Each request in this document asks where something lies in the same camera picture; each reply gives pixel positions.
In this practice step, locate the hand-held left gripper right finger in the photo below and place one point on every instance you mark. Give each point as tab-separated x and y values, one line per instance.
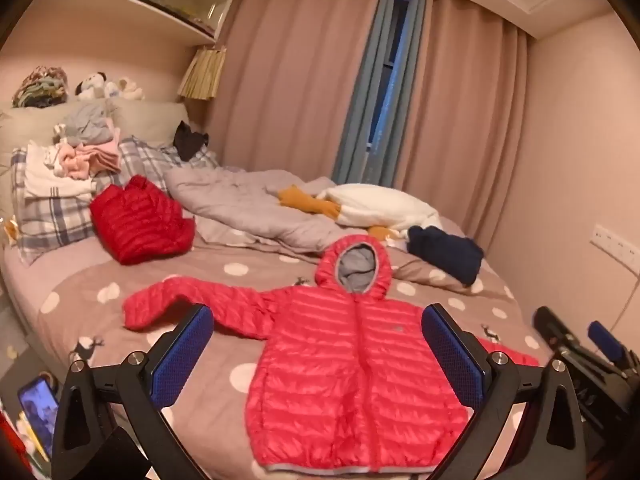
452	355

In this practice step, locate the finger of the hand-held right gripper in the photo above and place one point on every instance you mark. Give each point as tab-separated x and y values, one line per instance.
605	337
555	330

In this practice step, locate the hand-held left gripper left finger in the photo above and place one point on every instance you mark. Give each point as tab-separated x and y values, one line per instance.
182	355

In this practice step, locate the pink hooded puffer jacket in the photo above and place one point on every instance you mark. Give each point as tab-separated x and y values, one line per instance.
350	360

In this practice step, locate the pink clothes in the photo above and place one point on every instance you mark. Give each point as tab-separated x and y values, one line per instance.
95	160

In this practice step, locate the bed with polka dot sheet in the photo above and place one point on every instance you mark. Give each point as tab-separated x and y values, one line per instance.
200	280

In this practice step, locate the navy blue garment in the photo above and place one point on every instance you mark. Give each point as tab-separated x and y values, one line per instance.
450	255

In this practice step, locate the red puffer jacket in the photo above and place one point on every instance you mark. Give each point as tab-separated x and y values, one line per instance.
140	225

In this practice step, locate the smartphone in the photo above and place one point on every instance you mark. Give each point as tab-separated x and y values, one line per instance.
37	415

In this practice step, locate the grey duvet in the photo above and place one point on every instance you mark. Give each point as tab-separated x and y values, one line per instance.
240	205

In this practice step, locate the white goose plush toy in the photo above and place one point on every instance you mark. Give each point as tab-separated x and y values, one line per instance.
380	205

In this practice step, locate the plaid pillow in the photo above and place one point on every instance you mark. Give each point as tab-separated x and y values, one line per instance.
50	225
150	157

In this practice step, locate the small yellow toy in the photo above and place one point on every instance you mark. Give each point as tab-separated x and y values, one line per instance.
11	231

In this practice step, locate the black garment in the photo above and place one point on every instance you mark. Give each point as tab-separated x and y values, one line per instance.
190	142

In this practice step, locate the white garment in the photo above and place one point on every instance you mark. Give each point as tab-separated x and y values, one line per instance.
45	175

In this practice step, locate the beige headboard cushion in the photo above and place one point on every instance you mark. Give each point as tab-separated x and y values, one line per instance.
150	120

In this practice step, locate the pink curtain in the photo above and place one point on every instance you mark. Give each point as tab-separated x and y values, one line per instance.
460	110
285	85

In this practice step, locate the grey garment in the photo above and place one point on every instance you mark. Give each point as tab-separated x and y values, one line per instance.
90	122

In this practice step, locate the blue curtain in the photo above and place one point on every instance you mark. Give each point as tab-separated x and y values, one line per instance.
365	110

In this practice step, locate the black and white plush toy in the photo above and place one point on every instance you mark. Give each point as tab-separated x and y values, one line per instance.
91	85

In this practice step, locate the window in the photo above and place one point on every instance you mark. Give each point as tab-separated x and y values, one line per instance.
390	75

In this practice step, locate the floral cloth bundle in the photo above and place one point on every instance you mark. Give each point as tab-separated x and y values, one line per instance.
40	87

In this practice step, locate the wall socket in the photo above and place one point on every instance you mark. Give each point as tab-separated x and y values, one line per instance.
617	246

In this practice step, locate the white curved wall shelf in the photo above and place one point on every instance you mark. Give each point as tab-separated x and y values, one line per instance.
150	15

